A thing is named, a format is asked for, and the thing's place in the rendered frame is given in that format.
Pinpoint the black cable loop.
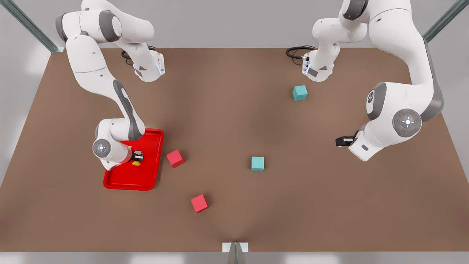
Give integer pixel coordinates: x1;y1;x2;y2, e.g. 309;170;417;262
121;45;158;67
285;45;317;66

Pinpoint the red cube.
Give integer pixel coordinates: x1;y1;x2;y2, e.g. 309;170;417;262
191;194;209;213
166;149;185;168

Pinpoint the red rectangular tray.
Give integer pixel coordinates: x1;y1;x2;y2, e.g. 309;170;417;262
103;128;165;191

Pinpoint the silver frame post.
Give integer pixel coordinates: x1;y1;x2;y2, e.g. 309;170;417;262
222;242;249;264
423;0;469;43
0;0;65;53

